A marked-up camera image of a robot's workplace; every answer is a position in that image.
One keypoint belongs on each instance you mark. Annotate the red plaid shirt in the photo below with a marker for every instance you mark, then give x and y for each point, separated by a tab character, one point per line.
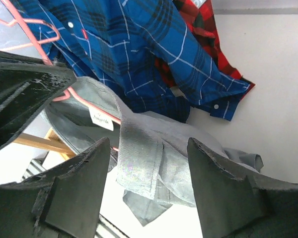
187	53

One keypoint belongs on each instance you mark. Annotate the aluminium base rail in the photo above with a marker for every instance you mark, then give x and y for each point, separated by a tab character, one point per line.
71	205

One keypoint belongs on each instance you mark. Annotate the pink wire hanger grey shirt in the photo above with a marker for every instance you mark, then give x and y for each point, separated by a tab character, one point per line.
84	104

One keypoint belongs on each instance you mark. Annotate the wooden clothes rack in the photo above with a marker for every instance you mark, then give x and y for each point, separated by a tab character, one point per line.
50	142

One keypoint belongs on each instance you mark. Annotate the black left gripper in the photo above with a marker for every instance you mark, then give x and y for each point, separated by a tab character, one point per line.
27	86

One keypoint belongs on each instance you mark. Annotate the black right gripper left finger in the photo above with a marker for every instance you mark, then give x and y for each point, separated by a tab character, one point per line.
17	219

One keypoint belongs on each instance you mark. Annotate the blue plaid shirt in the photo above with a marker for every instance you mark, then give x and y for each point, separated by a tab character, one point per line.
106	40

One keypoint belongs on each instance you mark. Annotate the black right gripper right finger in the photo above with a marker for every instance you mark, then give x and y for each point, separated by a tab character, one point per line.
234	201

